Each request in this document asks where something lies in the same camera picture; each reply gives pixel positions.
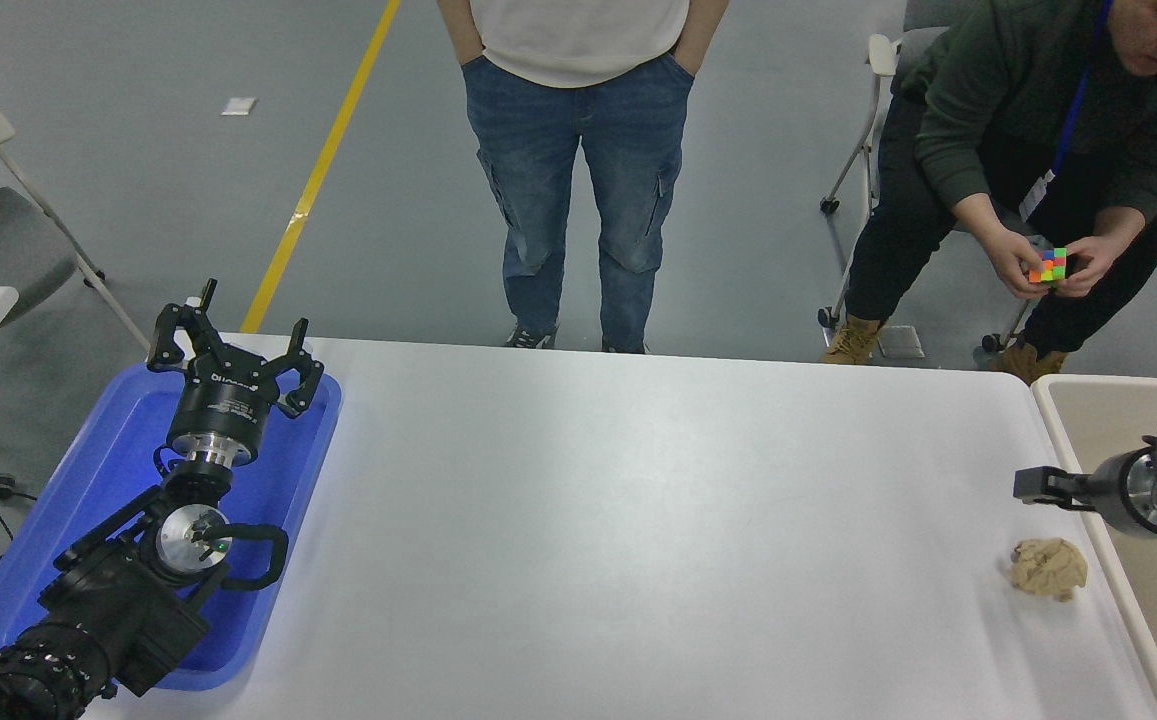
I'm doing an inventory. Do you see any blue plastic tray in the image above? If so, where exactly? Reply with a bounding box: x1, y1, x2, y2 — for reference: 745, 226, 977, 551
0, 360, 344, 693

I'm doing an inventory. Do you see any person in jeans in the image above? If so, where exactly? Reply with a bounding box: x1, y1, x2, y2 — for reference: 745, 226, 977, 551
436, 0, 731, 355

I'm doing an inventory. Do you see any person's left hand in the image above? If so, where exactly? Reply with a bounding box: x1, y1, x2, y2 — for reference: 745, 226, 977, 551
1053, 235, 1125, 299

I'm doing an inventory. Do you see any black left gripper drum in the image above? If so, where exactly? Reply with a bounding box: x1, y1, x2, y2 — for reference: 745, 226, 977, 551
167, 364, 278, 466

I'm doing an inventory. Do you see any person's right hand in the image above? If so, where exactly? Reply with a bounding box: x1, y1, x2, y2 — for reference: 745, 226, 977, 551
983, 225, 1051, 301

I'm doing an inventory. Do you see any grey chair with castors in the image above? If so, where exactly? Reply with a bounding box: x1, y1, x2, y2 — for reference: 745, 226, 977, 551
818, 0, 1039, 353

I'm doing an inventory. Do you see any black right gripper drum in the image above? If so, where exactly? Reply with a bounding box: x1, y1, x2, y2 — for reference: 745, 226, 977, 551
1088, 450, 1154, 536

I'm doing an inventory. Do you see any tan paper ball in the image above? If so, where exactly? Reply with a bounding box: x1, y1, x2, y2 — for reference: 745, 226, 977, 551
1010, 537, 1089, 603

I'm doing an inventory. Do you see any person in dark trousers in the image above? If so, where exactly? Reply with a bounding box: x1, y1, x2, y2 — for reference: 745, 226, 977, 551
821, 0, 1157, 386

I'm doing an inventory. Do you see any grey folding chair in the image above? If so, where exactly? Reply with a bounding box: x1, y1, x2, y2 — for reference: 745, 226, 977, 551
0, 100, 151, 351

